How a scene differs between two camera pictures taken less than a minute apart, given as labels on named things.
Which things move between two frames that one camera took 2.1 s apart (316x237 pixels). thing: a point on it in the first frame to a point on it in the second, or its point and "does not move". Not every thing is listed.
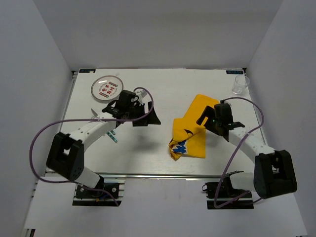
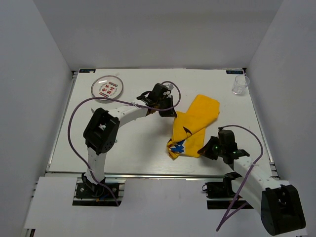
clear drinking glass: (241, 81) does not move
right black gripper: (209, 112) to (206, 151)
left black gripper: (152, 119) to (170, 113)
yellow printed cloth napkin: (189, 138) does not move
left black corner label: (87, 70) does not move
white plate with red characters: (107, 88) does not move
